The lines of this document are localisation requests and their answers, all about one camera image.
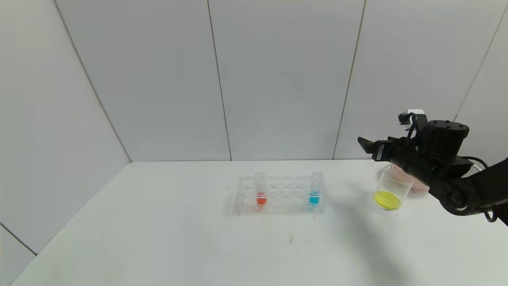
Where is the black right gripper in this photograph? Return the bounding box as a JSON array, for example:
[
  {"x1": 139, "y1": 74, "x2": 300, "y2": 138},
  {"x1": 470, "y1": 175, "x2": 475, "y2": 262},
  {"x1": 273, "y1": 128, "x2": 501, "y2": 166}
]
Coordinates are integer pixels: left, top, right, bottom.
[{"x1": 357, "y1": 136, "x2": 432, "y2": 186}]

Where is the test tube with blue pigment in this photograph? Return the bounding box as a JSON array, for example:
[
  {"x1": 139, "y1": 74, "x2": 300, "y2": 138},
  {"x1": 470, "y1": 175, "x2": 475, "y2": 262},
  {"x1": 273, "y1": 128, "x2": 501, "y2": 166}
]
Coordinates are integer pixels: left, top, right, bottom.
[{"x1": 309, "y1": 172, "x2": 324, "y2": 206}]

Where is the clear glass beaker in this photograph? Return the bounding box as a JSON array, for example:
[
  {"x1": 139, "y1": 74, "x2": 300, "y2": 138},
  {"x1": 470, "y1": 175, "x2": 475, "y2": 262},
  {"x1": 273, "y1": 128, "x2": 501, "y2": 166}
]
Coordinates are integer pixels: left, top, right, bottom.
[{"x1": 373, "y1": 165, "x2": 413, "y2": 211}]

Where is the clear plastic test tube rack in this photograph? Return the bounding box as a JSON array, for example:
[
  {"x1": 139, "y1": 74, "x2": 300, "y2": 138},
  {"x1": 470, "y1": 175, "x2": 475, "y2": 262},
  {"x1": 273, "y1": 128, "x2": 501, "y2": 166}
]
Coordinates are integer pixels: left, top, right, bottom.
[{"x1": 232, "y1": 173, "x2": 328, "y2": 216}]

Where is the test tube with red pigment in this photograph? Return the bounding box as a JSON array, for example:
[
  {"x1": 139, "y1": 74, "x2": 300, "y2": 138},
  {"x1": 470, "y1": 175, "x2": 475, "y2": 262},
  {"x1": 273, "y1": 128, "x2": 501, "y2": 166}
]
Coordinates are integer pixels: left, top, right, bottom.
[{"x1": 254, "y1": 173, "x2": 267, "y2": 206}]

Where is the pink bowl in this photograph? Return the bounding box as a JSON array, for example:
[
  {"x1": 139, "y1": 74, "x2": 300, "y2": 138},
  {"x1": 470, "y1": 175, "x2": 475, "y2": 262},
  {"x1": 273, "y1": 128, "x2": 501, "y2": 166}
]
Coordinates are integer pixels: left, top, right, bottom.
[{"x1": 390, "y1": 161, "x2": 431, "y2": 195}]

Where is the black camera cable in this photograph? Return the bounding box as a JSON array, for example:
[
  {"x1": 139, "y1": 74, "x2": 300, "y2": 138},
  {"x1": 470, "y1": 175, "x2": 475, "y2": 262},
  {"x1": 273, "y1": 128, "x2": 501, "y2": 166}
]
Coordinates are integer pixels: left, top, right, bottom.
[{"x1": 398, "y1": 113, "x2": 418, "y2": 139}]

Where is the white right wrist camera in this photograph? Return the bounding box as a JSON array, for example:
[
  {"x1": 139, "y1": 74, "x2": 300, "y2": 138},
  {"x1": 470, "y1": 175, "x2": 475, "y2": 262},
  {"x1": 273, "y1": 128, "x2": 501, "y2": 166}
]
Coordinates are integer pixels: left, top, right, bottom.
[{"x1": 407, "y1": 109, "x2": 427, "y2": 126}]

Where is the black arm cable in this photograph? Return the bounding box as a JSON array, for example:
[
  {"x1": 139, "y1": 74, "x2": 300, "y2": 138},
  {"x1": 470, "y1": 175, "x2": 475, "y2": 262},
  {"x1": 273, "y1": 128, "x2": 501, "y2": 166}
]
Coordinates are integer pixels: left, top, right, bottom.
[{"x1": 464, "y1": 156, "x2": 497, "y2": 224}]

